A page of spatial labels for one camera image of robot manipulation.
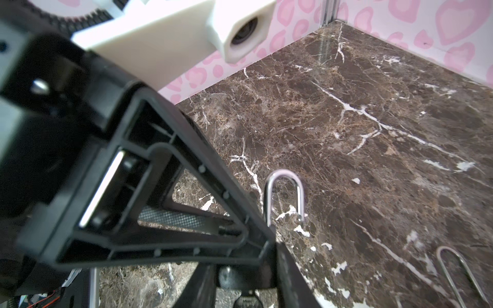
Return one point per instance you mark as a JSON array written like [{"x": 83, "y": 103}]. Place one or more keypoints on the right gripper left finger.
[{"x": 200, "y": 291}]

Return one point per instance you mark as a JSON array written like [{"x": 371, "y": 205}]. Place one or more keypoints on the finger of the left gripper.
[{"x": 155, "y": 192}]

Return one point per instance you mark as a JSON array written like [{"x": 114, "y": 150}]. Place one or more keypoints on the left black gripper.
[{"x": 62, "y": 112}]

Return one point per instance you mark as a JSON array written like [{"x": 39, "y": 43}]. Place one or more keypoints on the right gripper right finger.
[{"x": 292, "y": 289}]

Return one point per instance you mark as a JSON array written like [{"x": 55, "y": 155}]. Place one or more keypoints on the red padlock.
[
  {"x": 283, "y": 196},
  {"x": 457, "y": 278}
]

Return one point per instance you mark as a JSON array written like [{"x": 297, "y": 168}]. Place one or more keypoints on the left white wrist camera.
[{"x": 160, "y": 40}]

